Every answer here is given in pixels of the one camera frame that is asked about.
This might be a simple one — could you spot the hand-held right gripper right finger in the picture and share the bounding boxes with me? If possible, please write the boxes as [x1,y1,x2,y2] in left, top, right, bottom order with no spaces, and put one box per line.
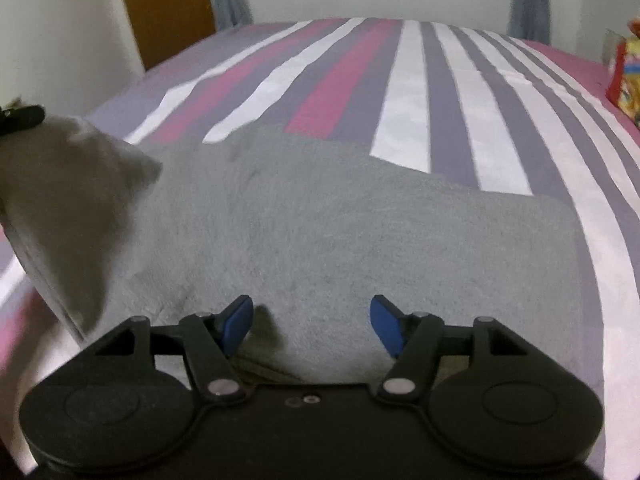
[371,295,531,403]

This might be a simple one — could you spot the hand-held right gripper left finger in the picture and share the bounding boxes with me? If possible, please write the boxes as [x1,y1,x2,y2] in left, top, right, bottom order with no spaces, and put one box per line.
[95,295,254,403]

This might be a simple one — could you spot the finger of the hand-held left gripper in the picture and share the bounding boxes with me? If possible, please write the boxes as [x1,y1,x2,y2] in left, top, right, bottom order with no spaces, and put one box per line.
[0,104,46,136]

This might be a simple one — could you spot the grey pants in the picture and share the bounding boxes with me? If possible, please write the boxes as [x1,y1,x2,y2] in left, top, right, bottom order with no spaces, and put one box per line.
[0,115,608,391]

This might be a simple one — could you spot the brown wooden door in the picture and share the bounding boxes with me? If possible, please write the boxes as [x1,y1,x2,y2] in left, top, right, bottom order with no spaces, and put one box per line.
[116,0,218,72]

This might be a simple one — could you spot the bed with striped sheet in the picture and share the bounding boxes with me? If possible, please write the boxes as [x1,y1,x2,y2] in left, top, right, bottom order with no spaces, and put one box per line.
[0,16,640,480]

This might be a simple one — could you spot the colourful printed bag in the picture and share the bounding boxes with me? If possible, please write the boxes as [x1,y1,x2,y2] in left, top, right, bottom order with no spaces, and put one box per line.
[605,20,640,126]

